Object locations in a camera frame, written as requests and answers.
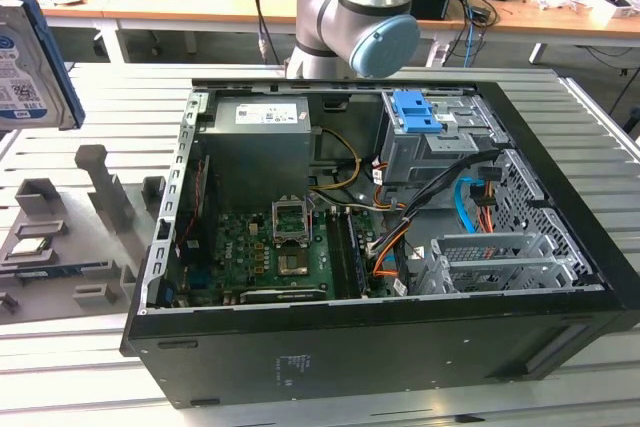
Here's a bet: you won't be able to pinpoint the black PC case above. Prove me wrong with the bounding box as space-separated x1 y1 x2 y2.
118 77 640 411

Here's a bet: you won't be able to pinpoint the silver disk bay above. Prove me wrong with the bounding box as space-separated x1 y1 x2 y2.
429 232 594 296

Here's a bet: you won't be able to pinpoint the blue network cable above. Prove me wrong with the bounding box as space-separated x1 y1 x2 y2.
463 4 477 68

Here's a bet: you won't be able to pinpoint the metal socket cover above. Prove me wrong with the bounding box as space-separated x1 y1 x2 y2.
270 195 314 248

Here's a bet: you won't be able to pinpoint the hard disk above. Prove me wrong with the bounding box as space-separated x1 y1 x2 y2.
0 0 87 132

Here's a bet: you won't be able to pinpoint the blue plastic latch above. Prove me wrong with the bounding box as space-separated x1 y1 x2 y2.
392 90 446 134

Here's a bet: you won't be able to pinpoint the black cable bundle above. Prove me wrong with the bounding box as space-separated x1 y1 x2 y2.
394 149 501 228

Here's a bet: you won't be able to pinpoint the thin black cable with plug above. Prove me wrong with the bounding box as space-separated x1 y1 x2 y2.
248 0 297 63

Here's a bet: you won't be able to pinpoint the silver CPU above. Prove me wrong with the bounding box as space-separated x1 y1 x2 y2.
10 236 51 255

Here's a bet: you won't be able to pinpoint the green motherboard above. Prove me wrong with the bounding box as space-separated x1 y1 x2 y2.
209 206 372 306

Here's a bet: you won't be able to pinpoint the wooden desk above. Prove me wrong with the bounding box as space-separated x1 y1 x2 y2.
0 0 640 66

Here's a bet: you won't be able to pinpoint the gray power supply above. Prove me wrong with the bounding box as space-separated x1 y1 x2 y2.
198 96 315 196

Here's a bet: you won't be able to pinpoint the gray part rack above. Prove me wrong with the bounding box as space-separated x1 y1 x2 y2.
0 144 167 324

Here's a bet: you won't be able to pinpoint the blue RAM stick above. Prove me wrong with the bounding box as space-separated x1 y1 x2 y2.
14 266 84 279

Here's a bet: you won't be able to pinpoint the orange wire bundle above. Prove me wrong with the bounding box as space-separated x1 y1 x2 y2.
372 219 416 279

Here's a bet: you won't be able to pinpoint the yellow wire bundle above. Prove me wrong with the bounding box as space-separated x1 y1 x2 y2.
312 127 364 193

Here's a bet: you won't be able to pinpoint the light blue wire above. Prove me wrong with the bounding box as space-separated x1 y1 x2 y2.
452 174 481 236

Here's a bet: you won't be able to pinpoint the black graphics card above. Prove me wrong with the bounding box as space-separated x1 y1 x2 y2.
238 287 329 304

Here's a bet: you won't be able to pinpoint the orange power connector wires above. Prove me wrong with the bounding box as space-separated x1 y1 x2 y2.
475 180 497 234

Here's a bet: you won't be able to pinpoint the CPU socket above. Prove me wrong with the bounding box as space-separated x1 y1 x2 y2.
277 252 314 278

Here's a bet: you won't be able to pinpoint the silver drive cage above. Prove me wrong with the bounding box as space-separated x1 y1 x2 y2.
377 91 506 198

